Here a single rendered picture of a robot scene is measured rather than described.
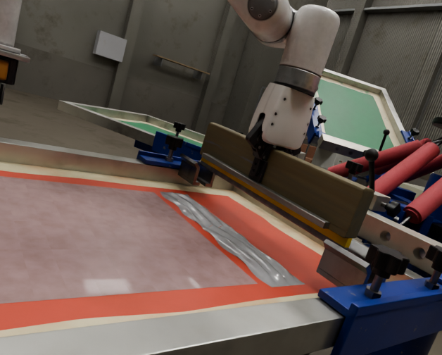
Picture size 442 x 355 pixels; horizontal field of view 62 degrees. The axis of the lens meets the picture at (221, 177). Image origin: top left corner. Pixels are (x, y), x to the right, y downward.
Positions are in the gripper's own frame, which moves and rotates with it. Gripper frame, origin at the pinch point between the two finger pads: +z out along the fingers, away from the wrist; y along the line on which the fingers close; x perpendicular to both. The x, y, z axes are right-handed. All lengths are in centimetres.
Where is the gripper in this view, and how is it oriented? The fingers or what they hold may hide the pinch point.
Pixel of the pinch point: (265, 170)
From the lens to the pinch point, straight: 67.6
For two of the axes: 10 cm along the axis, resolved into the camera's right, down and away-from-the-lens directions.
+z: -3.0, 9.3, 1.9
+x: 5.4, 3.3, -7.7
